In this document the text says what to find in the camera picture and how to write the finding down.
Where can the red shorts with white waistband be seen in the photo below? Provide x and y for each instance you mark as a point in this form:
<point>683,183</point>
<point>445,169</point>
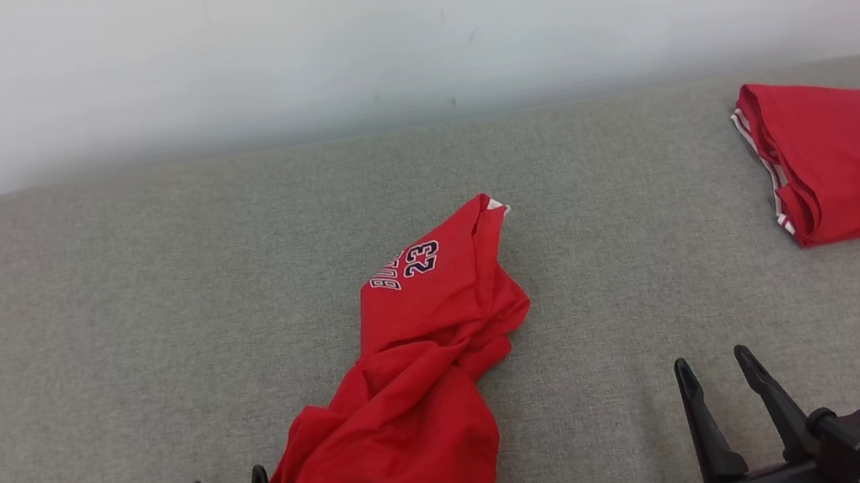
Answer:
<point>413,414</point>

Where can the grey fabric sofa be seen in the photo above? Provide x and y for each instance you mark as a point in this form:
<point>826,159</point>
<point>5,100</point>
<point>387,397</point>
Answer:
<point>151,317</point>

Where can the red jersey with number 23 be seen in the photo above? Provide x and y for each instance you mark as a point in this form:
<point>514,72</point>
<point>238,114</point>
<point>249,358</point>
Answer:
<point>853,161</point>

